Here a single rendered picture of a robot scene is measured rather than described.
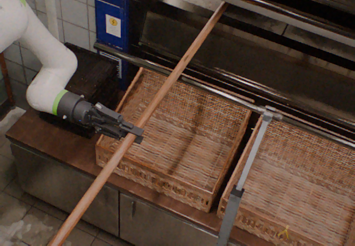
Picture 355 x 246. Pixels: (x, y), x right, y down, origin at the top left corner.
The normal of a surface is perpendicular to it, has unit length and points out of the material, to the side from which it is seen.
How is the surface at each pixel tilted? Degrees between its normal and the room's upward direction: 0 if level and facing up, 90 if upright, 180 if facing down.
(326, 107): 70
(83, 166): 0
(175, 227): 90
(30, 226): 0
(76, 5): 90
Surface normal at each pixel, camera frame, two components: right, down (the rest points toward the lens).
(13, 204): 0.09, -0.66
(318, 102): -0.37, 0.39
